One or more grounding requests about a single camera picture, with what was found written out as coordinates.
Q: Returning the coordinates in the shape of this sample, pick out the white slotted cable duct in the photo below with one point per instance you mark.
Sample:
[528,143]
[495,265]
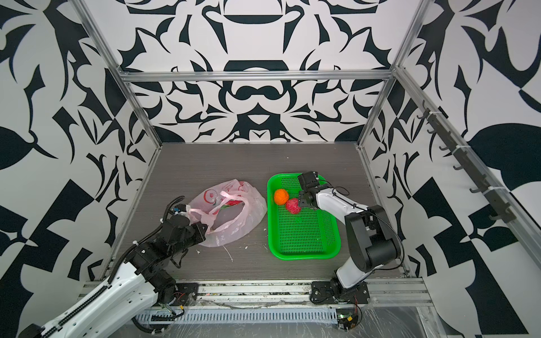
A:
[244,316]

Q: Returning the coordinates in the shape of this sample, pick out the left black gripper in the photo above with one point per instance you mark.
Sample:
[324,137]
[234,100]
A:
[201,232]

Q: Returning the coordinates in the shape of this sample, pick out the aluminium front rail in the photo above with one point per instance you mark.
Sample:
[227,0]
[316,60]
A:
[289,293]

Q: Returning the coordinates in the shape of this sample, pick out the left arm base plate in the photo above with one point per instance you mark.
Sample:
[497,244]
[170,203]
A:
[183,294]

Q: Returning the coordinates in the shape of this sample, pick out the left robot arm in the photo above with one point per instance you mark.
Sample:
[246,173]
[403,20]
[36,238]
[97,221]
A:
[137,282]

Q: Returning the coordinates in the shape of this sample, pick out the orange fruit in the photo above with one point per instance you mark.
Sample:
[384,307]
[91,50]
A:
[281,197]

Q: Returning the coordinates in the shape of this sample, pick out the small green-lit circuit board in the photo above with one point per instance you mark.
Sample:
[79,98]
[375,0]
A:
[348,319]

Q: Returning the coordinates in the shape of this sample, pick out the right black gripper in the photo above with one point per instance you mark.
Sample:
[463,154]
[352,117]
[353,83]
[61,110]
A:
[301,198]

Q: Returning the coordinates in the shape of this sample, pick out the red fruit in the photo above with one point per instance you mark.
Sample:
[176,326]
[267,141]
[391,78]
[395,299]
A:
[293,206]

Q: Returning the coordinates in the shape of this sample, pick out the pink plastic bag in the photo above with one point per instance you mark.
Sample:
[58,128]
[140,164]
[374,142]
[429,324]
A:
[231,210]

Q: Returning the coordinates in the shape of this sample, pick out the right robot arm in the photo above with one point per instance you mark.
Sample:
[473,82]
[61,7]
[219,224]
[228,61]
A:
[372,241]

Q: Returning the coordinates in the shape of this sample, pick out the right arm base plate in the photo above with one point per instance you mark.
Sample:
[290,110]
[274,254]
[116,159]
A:
[332,292]

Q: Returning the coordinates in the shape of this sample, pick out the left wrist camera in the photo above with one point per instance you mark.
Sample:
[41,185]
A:
[182,209]

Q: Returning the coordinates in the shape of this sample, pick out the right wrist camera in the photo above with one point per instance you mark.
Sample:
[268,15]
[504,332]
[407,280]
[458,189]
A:
[308,180]

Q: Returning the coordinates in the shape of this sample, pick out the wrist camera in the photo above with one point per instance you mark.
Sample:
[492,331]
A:
[308,180]
[182,209]

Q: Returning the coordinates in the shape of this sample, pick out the black wall hook rack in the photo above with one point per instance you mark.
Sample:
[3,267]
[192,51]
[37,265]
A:
[470,163]

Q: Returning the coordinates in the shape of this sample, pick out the green plastic perforated basket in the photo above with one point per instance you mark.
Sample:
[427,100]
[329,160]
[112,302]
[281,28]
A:
[310,234]

